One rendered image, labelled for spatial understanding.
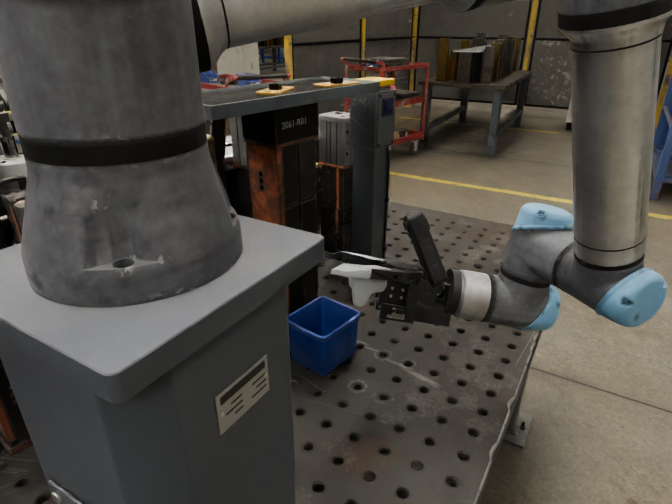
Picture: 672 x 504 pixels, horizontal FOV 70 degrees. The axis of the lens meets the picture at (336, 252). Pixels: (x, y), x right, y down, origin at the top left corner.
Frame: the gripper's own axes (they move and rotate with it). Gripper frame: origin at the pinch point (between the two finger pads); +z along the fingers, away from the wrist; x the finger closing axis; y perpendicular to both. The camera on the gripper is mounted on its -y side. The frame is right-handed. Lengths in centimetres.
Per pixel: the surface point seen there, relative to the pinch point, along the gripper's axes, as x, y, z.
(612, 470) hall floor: 65, 61, -100
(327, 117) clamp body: 45, -27, 5
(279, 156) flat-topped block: 4.9, -14.0, 10.5
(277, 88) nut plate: 6.3, -24.5, 12.6
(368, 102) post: 23.8, -28.1, -2.9
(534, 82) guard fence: 640, -210, -266
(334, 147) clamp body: 46, -20, 2
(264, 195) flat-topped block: 8.9, -7.4, 12.4
